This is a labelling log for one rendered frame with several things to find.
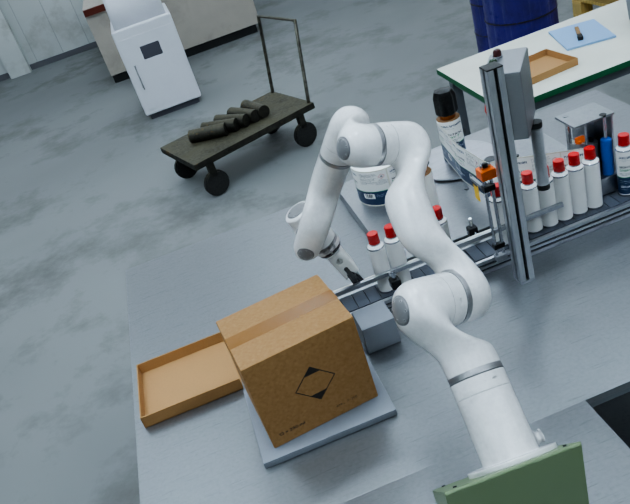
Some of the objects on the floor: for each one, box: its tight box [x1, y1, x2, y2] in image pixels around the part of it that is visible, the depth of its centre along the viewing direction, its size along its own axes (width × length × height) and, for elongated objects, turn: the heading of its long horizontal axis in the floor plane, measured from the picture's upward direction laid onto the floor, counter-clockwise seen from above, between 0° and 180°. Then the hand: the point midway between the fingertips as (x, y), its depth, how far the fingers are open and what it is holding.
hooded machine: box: [102, 0, 201, 119], centre depth 711 cm, size 65×58×129 cm
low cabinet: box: [82, 0, 258, 83], centre depth 956 cm, size 193×238×90 cm
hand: (357, 280), depth 220 cm, fingers closed
